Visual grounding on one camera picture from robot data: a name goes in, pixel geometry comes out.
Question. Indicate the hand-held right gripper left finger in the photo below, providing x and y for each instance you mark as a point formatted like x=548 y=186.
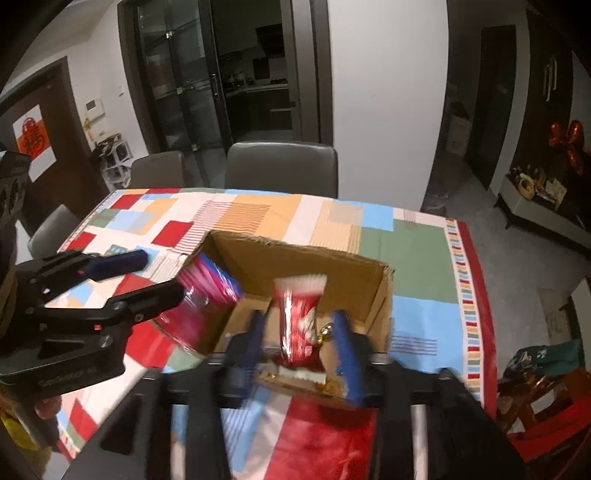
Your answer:
x=251 y=344

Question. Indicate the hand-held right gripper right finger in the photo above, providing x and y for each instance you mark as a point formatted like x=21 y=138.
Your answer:
x=348 y=362

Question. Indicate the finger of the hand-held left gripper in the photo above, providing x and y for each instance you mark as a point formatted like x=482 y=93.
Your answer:
x=152 y=297
x=120 y=261

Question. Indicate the red snack packet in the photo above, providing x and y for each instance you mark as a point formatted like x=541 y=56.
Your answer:
x=295 y=323

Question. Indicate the pink snack packet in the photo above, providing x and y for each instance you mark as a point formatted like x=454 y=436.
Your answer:
x=207 y=288

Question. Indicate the brown cardboard box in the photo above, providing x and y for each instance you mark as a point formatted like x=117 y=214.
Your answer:
x=295 y=261

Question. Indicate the person's left hand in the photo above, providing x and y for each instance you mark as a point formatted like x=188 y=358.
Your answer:
x=48 y=407

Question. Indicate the gold wrapped candy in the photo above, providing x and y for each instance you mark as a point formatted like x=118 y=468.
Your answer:
x=326 y=332

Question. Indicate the grey dining chair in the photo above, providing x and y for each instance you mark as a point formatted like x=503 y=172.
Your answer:
x=157 y=170
x=53 y=230
x=281 y=168

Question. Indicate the white storage shelf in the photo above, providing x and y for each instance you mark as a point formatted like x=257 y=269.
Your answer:
x=113 y=161

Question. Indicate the dark wooden door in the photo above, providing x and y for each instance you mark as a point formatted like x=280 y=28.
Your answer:
x=69 y=152

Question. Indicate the colourful patchwork tablecloth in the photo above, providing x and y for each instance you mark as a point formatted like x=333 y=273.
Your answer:
x=406 y=244

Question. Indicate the red and white door poster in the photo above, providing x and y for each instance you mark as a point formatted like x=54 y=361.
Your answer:
x=34 y=138

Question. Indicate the glass sliding door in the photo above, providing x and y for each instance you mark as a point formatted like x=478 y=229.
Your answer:
x=184 y=78

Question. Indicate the green cloth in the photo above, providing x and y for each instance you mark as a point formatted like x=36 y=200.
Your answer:
x=545 y=360

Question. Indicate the red wooden chair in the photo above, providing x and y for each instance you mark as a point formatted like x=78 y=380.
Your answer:
x=549 y=415

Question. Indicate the low white sideboard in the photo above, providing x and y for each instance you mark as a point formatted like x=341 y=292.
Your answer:
x=540 y=217

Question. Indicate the black range hood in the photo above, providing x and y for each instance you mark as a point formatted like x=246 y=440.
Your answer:
x=270 y=41

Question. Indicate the red foil balloons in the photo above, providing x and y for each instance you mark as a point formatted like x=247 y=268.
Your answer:
x=570 y=143

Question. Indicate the tall dark cabinet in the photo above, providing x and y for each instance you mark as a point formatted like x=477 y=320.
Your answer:
x=549 y=92

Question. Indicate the white wall intercom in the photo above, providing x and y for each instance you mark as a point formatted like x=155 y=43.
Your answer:
x=94 y=109

